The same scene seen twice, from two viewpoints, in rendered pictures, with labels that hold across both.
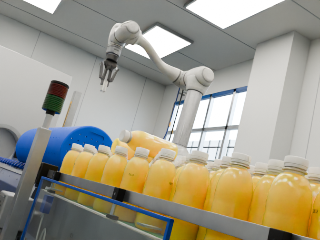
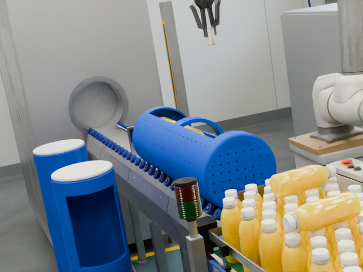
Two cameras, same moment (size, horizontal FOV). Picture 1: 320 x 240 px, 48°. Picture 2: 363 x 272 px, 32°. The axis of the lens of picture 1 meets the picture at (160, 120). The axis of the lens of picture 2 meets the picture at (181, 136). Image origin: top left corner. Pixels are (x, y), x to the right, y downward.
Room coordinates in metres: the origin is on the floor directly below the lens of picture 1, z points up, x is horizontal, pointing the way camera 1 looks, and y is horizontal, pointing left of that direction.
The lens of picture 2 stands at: (-0.37, -0.01, 1.74)
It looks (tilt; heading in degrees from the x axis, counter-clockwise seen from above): 13 degrees down; 13
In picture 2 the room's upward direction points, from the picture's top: 9 degrees counter-clockwise
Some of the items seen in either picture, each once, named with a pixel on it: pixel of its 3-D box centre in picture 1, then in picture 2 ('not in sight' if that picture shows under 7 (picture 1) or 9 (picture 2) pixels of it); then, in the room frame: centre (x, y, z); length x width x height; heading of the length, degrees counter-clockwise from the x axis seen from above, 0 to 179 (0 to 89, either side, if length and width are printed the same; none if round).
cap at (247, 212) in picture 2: (89, 147); (247, 212); (1.35, 0.22, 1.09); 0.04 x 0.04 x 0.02
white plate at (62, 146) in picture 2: not in sight; (58, 147); (2.74, 1.39, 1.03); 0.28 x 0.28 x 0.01
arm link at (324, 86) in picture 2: not in sight; (332, 99); (2.38, -0.06, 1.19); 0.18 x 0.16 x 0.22; 27
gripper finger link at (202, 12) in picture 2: (105, 71); (203, 14); (2.13, 0.40, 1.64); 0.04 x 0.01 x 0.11; 28
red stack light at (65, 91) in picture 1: (57, 91); (186, 190); (1.18, 0.35, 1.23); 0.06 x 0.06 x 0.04
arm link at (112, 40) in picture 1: (118, 35); not in sight; (2.13, 0.39, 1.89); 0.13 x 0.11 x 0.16; 27
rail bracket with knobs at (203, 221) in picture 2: (45, 175); (206, 234); (1.55, 0.40, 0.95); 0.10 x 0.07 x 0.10; 122
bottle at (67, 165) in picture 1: (69, 171); (233, 231); (1.45, 0.29, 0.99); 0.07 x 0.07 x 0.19
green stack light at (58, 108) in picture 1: (53, 104); (189, 206); (1.18, 0.35, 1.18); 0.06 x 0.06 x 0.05
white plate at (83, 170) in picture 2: not in sight; (81, 170); (2.21, 1.06, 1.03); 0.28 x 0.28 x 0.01
